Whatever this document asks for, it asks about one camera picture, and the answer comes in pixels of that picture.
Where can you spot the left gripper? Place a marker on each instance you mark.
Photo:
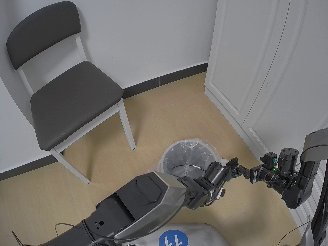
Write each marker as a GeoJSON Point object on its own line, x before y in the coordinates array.
{"type": "Point", "coordinates": [217, 175]}

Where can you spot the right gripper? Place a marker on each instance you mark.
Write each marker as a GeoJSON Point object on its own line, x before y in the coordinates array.
{"type": "Point", "coordinates": [266, 175]}

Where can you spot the black plastic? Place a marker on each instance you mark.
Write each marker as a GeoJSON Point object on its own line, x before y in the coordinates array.
{"type": "Point", "coordinates": [234, 166]}

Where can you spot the white paper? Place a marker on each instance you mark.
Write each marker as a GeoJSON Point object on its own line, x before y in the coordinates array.
{"type": "Point", "coordinates": [225, 161]}

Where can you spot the clear plastic bag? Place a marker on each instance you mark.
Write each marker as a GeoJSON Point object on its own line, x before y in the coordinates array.
{"type": "Point", "coordinates": [158, 166]}

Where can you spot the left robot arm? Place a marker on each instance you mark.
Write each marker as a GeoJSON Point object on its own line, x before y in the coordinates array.
{"type": "Point", "coordinates": [153, 196]}

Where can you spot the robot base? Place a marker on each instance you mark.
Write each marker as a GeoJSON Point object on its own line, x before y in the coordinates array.
{"type": "Point", "coordinates": [199, 233]}

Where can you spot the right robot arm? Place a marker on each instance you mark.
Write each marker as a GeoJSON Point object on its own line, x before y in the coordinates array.
{"type": "Point", "coordinates": [305, 178]}

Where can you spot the white trash bin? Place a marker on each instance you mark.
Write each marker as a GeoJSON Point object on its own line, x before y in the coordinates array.
{"type": "Point", "coordinates": [189, 152]}

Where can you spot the white wardrobe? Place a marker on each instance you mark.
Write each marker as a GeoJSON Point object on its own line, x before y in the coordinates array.
{"type": "Point", "coordinates": [256, 60]}

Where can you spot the dark grey padded white chair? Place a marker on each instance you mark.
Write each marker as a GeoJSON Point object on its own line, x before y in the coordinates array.
{"type": "Point", "coordinates": [43, 29]}

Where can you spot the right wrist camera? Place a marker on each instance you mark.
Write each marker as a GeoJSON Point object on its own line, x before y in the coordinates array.
{"type": "Point", "coordinates": [269, 160]}

